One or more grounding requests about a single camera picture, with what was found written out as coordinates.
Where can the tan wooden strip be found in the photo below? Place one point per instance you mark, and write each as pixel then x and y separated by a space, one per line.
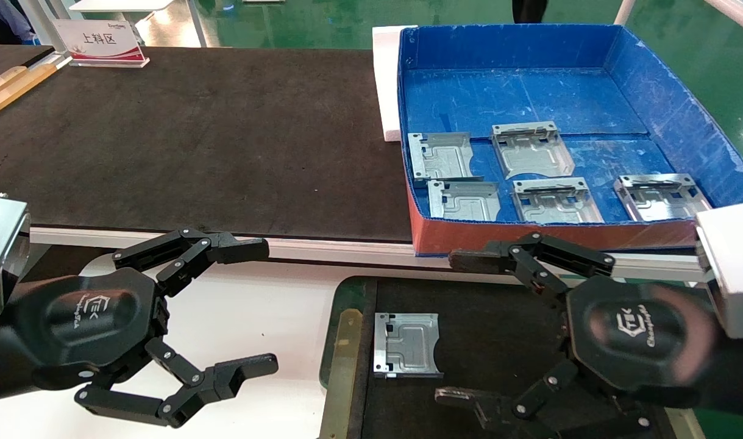
pixel 21 90

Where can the blue fabric object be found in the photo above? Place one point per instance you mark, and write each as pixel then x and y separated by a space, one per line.
pixel 11 15

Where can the dark clothed passerby legs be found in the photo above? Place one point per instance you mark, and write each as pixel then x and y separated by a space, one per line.
pixel 529 10

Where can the black container tray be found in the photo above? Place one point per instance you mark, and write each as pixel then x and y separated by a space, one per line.
pixel 487 329

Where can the white background table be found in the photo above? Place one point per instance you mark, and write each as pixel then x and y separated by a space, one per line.
pixel 121 5

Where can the white and red sign placard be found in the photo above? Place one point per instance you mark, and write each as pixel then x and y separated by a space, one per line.
pixel 100 39

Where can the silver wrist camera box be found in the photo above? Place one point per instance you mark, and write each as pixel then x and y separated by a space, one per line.
pixel 734 268
pixel 2 256

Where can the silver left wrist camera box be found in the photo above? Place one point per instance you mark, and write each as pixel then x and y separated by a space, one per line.
pixel 2 256

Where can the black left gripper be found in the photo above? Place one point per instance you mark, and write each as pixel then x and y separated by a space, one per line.
pixel 88 317

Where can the blue corrugated plastic box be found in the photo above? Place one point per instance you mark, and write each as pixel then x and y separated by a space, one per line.
pixel 529 91

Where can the dark felt table mat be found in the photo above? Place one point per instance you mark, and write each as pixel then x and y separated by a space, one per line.
pixel 194 140

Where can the white tubular frame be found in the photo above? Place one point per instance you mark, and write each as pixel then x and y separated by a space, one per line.
pixel 624 12

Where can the white foam block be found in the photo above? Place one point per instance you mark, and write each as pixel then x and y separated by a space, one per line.
pixel 386 79

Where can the aluminium table edge rail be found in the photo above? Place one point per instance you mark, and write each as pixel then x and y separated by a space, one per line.
pixel 322 250

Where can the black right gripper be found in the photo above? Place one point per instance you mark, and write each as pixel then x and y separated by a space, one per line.
pixel 636 332

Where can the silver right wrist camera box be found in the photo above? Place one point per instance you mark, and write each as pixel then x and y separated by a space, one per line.
pixel 734 268

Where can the white metal stand post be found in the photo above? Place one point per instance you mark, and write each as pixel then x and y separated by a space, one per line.
pixel 42 18

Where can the stamped sheet metal bracket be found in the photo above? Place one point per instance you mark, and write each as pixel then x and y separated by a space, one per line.
pixel 441 155
pixel 405 344
pixel 533 152
pixel 465 201
pixel 557 204
pixel 661 198

